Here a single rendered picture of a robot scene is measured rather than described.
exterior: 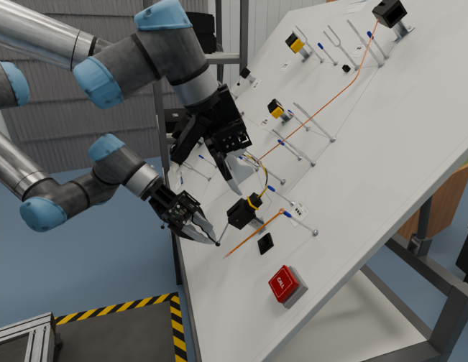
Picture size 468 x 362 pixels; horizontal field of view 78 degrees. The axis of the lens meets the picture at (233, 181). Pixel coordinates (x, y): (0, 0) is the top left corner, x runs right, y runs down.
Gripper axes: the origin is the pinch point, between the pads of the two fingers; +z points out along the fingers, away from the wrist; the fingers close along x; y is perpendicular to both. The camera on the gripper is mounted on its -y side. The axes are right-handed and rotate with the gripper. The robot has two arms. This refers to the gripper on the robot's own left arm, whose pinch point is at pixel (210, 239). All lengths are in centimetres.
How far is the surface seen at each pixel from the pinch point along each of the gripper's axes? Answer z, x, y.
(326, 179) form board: 7.5, 22.2, 21.8
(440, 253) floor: 178, 125, -86
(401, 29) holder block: -1, 61, 32
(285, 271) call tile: 9.8, 0.0, 22.6
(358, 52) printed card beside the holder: -3, 61, 20
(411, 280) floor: 154, 84, -79
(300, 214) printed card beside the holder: 8.7, 13.6, 17.8
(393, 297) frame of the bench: 57, 22, 2
